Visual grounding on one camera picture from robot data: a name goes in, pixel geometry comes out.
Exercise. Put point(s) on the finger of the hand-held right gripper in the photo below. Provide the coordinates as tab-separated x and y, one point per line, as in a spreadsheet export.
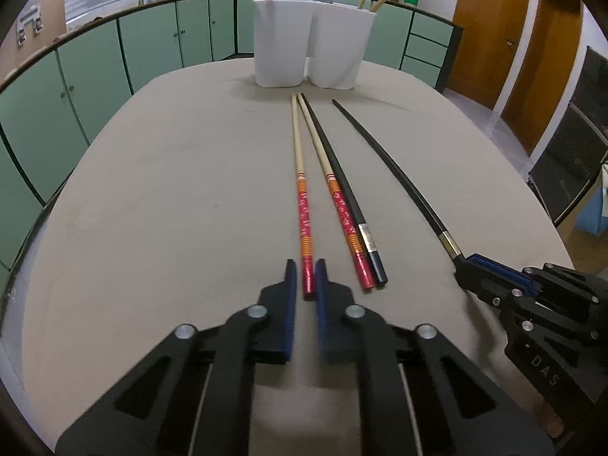
503	270
479	287

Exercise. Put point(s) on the brown wooden board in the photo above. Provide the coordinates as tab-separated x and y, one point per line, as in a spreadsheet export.
52	9

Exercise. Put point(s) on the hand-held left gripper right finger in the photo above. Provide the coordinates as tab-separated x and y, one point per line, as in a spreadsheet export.
323	304

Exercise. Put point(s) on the brown wooden door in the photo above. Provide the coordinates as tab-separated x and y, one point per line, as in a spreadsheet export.
546	71
489	33

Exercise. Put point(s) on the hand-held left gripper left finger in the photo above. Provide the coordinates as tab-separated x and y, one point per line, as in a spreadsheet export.
289	294

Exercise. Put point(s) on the black chopstick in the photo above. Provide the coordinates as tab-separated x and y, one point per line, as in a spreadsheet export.
429	213
362	225

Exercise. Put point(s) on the light blue box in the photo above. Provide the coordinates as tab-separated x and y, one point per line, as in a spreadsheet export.
593	204

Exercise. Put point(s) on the white bracket with black clips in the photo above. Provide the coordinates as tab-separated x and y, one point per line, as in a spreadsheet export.
28	23

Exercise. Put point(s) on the black glass cabinet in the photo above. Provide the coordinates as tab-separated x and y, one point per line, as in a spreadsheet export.
570	152

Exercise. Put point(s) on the white two-compartment utensil holder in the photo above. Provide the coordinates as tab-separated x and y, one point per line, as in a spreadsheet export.
280	42

